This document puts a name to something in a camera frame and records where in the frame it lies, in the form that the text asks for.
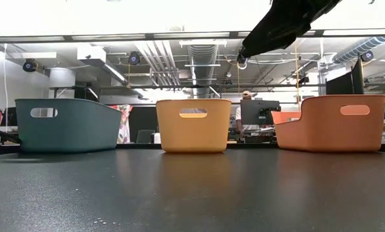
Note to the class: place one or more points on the white ceiling light fixture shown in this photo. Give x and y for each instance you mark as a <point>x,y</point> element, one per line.
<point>34,55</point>

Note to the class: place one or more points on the teal plastic bin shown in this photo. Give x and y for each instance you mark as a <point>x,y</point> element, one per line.
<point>67,132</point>

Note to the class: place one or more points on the black monitor back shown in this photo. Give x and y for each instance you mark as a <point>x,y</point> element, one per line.
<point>339,83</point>

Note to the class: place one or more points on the orange plastic bin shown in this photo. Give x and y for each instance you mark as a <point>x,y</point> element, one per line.
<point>334,135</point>

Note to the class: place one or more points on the black upright panel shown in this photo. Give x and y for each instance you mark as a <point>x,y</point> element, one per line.
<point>357,75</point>

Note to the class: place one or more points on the black table edge rail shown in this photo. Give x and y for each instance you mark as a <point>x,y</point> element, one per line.
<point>141,146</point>

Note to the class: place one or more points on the black flat monitor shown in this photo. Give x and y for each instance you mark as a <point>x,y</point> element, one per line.
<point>9,116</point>
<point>260,112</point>

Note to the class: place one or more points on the yellow plastic bin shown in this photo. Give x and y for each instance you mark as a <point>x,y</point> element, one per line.
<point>192,135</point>

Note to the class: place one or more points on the overhead frame bar with lights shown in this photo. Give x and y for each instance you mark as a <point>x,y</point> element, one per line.
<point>179,41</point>

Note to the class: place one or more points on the dark partition panel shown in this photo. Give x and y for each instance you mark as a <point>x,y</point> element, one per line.
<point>144,117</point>

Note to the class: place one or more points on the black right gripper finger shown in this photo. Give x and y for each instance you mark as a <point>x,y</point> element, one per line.
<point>266,42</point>

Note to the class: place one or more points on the grey chair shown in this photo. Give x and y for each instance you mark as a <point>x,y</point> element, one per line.
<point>144,137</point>

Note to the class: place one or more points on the black hanging overhead camera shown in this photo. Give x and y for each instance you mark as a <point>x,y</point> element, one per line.
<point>242,60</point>

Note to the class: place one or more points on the cluttered desk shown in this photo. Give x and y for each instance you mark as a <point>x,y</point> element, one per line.
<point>257,133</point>

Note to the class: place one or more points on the silver ventilation duct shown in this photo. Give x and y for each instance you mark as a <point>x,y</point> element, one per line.
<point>202,58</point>

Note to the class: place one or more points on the person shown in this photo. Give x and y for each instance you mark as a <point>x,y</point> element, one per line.
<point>246,95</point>

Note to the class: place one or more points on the black horizontal ceiling beam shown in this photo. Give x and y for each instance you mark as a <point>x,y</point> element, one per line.
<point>166,86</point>

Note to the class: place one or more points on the small white item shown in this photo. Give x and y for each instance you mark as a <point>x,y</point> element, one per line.
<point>157,138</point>

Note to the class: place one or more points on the round black ceiling device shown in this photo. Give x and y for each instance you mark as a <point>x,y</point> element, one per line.
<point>29,65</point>
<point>367,55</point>
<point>134,58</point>

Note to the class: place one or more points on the floral cloth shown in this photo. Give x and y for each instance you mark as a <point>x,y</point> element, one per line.
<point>125,129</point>

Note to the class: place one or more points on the white ceiling unit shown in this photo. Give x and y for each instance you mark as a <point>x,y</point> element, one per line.
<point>89,53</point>

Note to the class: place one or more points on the ribbed silver duct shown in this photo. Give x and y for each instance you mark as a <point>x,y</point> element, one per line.
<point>360,48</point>

